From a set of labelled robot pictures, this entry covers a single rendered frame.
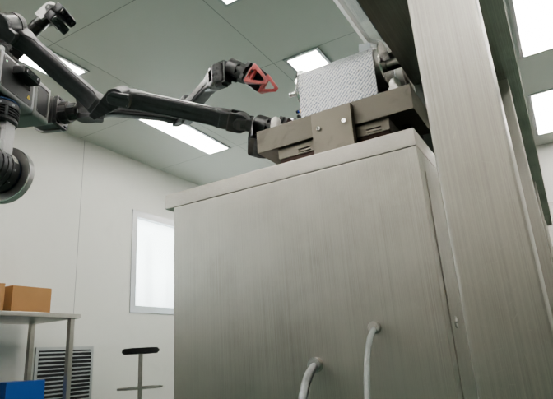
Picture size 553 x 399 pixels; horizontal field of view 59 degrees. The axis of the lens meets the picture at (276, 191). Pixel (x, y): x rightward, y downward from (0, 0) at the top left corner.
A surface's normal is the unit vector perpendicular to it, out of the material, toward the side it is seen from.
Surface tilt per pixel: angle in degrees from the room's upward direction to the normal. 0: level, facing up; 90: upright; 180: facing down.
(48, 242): 90
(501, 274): 90
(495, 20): 180
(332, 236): 90
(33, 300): 90
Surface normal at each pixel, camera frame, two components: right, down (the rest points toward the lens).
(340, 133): -0.51, -0.24
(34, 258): 0.86, -0.21
